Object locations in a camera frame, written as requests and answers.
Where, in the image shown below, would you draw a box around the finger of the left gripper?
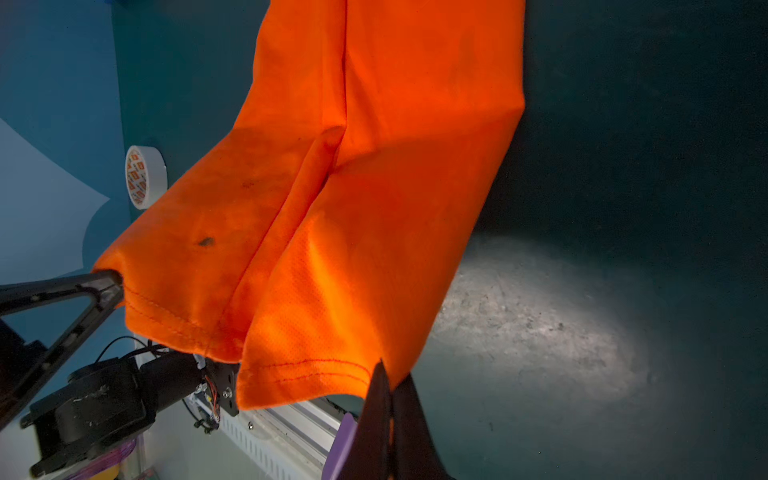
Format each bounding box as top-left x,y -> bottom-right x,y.
1,270 -> 124,428

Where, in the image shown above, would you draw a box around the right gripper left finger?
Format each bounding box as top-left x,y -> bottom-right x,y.
338,362 -> 392,480

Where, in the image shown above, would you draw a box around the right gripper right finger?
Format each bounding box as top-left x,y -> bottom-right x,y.
391,375 -> 452,480

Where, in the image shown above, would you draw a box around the orange t-shirt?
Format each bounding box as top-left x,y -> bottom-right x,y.
96,1 -> 525,410

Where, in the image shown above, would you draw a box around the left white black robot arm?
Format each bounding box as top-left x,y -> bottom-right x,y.
1,271 -> 204,478

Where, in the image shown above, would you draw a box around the roll of tape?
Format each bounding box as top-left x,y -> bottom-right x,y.
125,145 -> 169,210

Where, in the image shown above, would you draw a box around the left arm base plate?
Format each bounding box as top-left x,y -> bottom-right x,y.
204,359 -> 240,417

